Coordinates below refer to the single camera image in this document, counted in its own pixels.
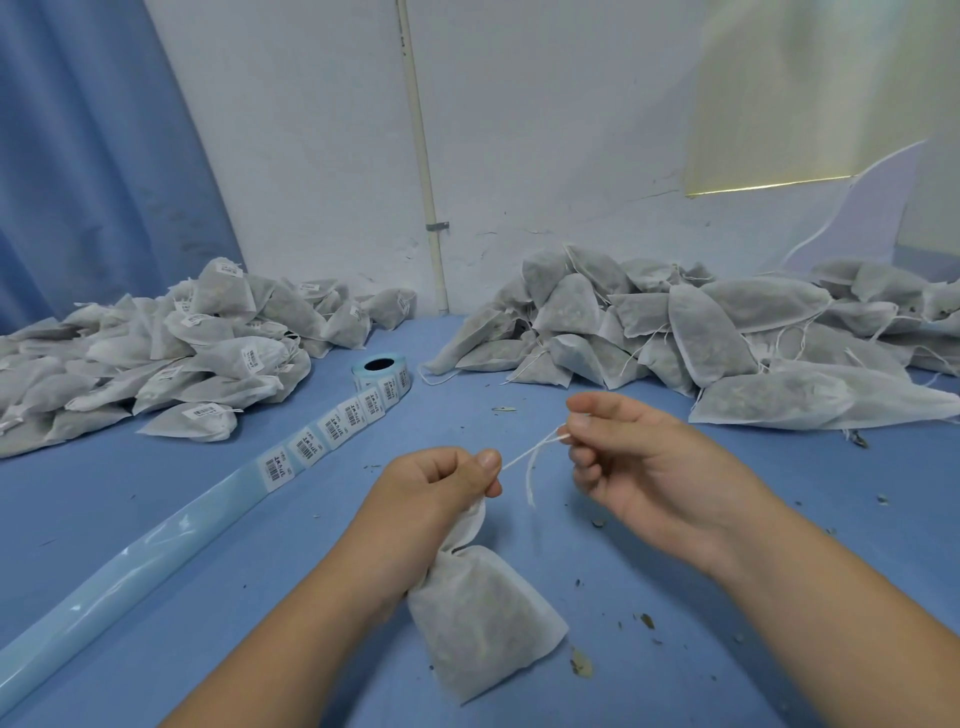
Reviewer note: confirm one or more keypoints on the blue curtain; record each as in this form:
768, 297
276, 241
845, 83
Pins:
90, 150

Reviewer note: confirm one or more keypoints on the white wall pipe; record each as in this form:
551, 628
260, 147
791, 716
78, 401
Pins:
420, 120

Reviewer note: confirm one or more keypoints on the dried herb crumb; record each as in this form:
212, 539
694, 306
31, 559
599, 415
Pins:
581, 662

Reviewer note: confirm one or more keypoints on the pile of labelled herb bags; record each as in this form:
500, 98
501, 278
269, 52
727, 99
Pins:
180, 353

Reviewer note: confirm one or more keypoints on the person's right forearm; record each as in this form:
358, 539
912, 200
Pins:
848, 630

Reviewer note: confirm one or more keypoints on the pile of unlabelled herb bags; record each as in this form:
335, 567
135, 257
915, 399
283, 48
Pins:
720, 338

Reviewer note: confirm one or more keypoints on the white curved board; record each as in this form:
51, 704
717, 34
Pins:
863, 218

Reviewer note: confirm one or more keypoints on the white pouch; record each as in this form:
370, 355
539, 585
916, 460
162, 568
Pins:
480, 615

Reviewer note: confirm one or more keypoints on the person's left forearm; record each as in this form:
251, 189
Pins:
278, 660

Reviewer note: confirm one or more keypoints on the person's right hand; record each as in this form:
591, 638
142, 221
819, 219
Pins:
660, 473

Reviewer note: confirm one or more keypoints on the blue label roll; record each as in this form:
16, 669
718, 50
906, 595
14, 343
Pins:
300, 446

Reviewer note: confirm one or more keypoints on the large beige panel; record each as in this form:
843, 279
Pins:
938, 195

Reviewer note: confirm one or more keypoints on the person's left hand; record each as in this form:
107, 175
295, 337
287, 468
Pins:
420, 510

